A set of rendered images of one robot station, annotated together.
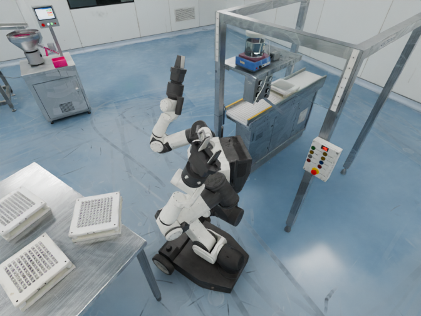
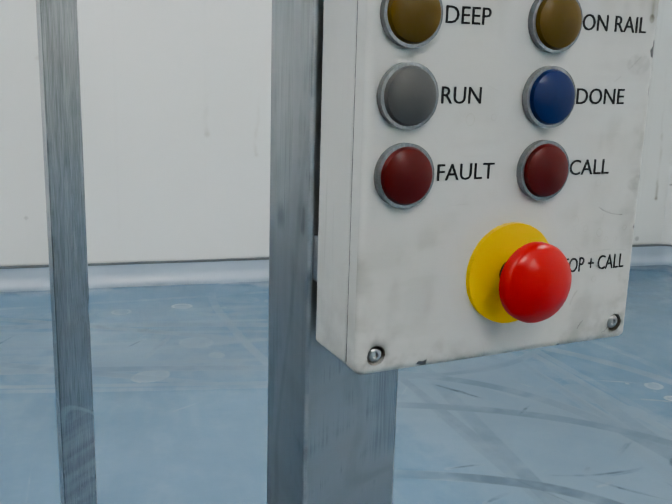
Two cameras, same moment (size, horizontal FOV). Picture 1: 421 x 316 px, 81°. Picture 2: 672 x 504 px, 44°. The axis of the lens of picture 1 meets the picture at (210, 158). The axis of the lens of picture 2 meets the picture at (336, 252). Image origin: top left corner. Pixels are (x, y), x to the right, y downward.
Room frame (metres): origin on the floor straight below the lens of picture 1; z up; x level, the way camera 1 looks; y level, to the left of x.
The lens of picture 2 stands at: (1.11, -0.28, 1.01)
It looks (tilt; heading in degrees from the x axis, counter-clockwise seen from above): 13 degrees down; 286
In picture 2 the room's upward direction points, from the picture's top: 2 degrees clockwise
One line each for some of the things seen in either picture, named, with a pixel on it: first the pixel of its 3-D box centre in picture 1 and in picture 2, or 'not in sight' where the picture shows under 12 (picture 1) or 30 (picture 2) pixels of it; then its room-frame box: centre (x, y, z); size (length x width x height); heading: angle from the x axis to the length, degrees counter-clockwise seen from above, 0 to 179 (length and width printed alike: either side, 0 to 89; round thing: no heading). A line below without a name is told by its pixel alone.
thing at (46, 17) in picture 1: (52, 32); not in sight; (3.53, 2.10, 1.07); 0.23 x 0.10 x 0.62; 122
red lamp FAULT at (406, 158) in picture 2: not in sight; (406, 176); (1.18, -0.65, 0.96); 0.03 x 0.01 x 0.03; 42
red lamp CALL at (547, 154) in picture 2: not in sight; (545, 170); (1.12, -0.70, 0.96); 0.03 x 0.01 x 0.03; 42
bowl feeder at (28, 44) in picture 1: (36, 47); not in sight; (3.32, 2.27, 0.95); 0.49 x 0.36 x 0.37; 122
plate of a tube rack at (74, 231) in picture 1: (96, 212); not in sight; (0.79, 0.63, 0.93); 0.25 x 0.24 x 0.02; 13
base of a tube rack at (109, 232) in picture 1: (99, 217); not in sight; (0.79, 0.63, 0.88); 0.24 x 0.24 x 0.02; 13
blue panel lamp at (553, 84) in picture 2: not in sight; (551, 97); (1.12, -0.70, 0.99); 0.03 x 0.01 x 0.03; 42
